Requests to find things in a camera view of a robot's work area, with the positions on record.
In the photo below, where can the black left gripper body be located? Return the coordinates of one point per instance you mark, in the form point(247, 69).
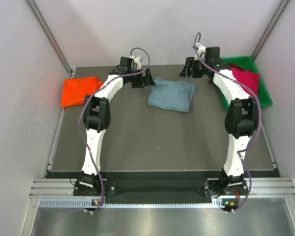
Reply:
point(135, 75)

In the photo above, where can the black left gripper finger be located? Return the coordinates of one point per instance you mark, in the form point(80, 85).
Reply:
point(149, 79)
point(139, 84)

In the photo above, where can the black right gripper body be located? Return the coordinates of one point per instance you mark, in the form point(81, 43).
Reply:
point(198, 68)

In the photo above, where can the blue grey t shirt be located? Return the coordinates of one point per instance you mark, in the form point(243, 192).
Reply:
point(171, 95)

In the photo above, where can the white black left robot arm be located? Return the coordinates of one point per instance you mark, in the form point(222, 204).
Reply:
point(96, 117)

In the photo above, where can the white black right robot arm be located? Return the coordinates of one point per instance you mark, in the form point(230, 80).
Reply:
point(242, 118)

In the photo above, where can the dark red t shirt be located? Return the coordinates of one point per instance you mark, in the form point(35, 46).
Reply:
point(232, 65)

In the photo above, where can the green plastic bin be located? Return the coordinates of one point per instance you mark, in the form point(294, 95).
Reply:
point(247, 64)

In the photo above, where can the pink t shirt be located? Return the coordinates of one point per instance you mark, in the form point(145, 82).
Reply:
point(247, 78)

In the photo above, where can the orange folded t shirt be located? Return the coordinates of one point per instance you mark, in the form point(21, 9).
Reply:
point(75, 90)

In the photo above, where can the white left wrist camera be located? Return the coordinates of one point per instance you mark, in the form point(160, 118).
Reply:
point(136, 63)

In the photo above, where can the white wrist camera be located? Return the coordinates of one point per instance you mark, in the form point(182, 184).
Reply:
point(136, 63)
point(200, 51)

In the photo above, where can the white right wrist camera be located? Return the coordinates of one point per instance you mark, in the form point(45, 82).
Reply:
point(200, 51)

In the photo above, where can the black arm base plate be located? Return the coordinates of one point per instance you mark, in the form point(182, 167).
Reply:
point(150, 187)

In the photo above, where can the grey slotted cable duct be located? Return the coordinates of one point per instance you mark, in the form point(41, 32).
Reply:
point(93, 203)

